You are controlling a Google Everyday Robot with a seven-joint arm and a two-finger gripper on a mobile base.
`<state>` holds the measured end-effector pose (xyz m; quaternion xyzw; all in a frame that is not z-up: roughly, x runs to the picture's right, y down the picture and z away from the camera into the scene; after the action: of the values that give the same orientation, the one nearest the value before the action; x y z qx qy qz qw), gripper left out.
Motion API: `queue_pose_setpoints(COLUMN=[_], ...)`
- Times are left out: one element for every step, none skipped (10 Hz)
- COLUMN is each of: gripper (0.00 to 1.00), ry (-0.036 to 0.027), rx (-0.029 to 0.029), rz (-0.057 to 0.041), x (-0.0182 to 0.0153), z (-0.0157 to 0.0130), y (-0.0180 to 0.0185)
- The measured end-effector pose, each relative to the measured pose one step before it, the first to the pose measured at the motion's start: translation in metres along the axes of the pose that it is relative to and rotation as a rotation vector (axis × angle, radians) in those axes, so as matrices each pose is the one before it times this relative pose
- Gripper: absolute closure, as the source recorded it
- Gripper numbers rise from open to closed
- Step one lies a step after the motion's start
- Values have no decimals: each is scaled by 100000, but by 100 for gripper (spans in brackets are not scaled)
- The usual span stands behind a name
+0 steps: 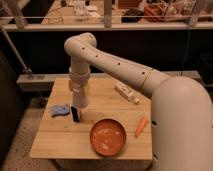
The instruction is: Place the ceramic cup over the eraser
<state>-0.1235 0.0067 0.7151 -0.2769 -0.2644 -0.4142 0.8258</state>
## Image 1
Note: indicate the black box on shelf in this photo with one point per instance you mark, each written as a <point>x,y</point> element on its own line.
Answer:
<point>131,16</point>

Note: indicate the white plastic bottle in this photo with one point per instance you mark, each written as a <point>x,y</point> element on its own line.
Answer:
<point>126,92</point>

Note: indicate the orange bowl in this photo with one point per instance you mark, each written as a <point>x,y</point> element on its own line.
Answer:
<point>107,137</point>

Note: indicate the blue cloth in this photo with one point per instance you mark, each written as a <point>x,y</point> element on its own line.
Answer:
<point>60,110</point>

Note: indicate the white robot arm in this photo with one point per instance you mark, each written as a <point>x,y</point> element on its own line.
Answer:
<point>181,108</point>

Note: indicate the orange carrot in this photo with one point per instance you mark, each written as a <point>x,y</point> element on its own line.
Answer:
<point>143,122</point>

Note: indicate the wooden table board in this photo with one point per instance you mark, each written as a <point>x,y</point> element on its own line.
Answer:
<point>62,138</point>

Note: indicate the orange basket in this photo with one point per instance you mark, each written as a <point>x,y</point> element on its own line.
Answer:
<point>155,12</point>

